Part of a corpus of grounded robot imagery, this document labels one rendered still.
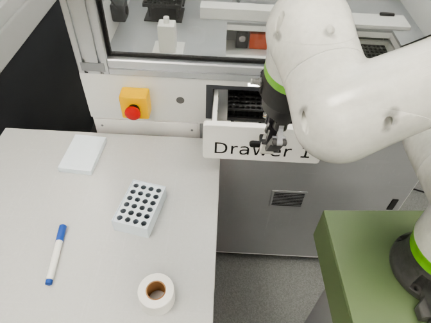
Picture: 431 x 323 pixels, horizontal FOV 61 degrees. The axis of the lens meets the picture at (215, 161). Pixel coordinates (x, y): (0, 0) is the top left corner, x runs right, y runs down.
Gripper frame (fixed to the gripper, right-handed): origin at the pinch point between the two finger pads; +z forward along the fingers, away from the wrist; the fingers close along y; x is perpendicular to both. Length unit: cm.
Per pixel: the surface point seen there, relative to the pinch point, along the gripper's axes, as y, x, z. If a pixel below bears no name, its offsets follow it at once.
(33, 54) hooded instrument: -52, -82, 41
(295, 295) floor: 26, 25, 90
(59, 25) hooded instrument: -78, -82, 54
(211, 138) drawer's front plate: -3.7, -12.6, 5.9
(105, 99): -17.3, -41.8, 13.4
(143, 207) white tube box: 12.7, -27.4, 10.5
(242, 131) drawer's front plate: -4.7, -5.4, 3.3
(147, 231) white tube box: 18.6, -25.3, 8.5
